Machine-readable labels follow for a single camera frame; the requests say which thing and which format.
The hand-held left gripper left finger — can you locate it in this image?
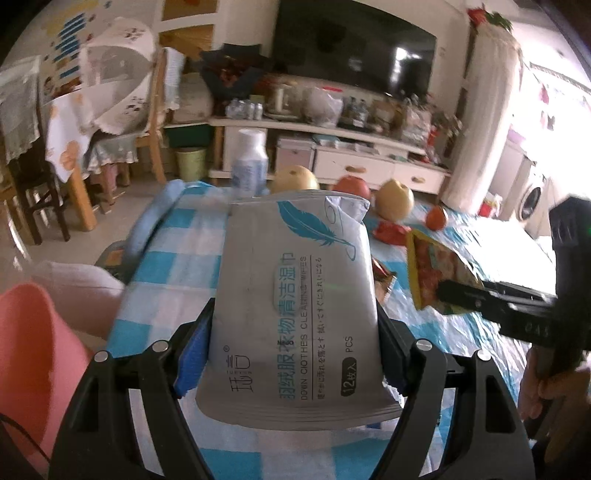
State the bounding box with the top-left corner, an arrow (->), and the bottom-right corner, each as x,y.
48,298 -> 218,480

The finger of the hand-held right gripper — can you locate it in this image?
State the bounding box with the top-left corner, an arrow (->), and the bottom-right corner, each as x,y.
435,278 -> 557,324

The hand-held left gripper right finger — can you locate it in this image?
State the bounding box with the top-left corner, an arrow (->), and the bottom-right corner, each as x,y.
376,309 -> 536,480

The yellow snack packet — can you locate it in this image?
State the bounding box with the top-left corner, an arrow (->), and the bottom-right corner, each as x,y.
405,229 -> 485,317

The red snack wrapper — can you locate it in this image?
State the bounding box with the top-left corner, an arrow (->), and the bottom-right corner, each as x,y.
372,220 -> 413,245

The grey wet wipes pack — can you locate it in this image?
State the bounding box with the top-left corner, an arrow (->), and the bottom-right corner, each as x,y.
195,190 -> 404,432

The pink plastic basin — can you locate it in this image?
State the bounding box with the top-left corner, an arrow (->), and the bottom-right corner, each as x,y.
0,283 -> 95,464

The person's right hand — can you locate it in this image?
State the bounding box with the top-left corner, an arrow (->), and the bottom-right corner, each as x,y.
517,344 -> 583,418

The white washing machine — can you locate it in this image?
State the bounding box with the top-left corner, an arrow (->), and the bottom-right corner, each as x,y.
512,159 -> 561,232

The small orange tangerine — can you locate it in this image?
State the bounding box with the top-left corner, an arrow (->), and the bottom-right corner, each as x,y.
425,205 -> 450,232

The blue checked tablecloth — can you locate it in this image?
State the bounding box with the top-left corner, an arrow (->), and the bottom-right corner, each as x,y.
95,182 -> 561,480

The yellow apple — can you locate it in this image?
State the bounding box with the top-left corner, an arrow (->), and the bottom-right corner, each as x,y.
374,179 -> 415,222

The pale pink round tub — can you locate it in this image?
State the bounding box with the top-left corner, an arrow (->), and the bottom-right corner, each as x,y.
31,260 -> 126,340

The red apple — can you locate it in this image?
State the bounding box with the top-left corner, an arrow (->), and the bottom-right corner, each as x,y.
332,175 -> 372,200

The white cloth-covered standing unit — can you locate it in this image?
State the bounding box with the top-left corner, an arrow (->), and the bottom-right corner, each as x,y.
438,9 -> 525,217

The white TV cabinet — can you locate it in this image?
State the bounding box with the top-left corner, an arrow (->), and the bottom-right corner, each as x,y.
164,115 -> 453,195

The clear bag of goods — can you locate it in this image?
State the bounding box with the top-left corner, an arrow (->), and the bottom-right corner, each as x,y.
399,104 -> 439,144

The green waste bin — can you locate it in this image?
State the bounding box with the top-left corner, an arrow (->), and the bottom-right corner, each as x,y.
174,147 -> 208,182

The large round tan pear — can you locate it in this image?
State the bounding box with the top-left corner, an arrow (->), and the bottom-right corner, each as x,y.
270,165 -> 320,193

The white plastic bottle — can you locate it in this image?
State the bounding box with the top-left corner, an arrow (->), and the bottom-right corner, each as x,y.
230,128 -> 269,197

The white storage box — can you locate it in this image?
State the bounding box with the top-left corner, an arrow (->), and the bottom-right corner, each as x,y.
276,135 -> 317,172

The dark wooden chair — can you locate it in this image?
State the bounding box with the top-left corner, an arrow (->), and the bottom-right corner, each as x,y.
0,152 -> 72,245

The clear plastic bag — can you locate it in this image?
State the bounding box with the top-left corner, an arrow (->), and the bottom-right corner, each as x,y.
302,87 -> 345,129

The pack of small bottles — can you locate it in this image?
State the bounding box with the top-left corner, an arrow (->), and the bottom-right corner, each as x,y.
225,98 -> 266,118

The red flower decoration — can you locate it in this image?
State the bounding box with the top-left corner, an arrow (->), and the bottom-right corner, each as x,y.
466,7 -> 513,33

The white orange-print table cloth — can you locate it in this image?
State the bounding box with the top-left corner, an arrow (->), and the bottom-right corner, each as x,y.
44,92 -> 100,183

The white kettle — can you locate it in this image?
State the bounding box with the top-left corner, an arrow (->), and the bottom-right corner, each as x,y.
268,83 -> 301,116

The black television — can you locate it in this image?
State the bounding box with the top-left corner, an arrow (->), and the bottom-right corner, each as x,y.
270,0 -> 439,100

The dark patterned bag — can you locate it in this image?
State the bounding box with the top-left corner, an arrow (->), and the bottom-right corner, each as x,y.
199,44 -> 273,100

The grey lace cloth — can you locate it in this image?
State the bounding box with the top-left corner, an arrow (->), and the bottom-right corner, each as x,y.
0,65 -> 44,162

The white mesh food cover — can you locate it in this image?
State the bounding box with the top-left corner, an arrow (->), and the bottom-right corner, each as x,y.
85,16 -> 158,134

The wall chart poster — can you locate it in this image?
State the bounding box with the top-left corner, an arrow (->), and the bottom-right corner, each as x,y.
39,7 -> 100,97

